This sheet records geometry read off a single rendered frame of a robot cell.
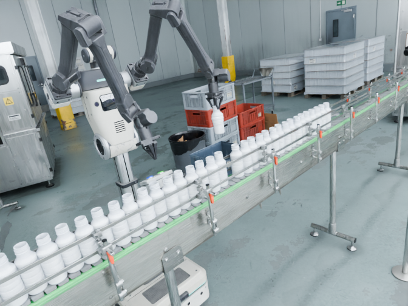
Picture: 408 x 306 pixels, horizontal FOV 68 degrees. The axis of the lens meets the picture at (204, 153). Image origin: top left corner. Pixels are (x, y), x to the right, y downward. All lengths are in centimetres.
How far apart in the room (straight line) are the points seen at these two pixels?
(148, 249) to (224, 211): 41
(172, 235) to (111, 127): 72
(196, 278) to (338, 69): 637
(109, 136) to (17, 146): 316
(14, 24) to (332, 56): 1062
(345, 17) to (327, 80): 439
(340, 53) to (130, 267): 697
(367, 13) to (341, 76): 429
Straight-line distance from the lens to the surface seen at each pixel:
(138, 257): 120
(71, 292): 113
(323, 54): 779
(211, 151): 219
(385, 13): 1148
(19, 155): 481
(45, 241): 106
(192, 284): 207
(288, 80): 844
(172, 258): 129
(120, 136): 172
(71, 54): 138
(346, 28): 1185
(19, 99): 467
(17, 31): 1338
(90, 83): 172
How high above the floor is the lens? 164
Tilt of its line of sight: 20 degrees down
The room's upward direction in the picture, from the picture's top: 8 degrees counter-clockwise
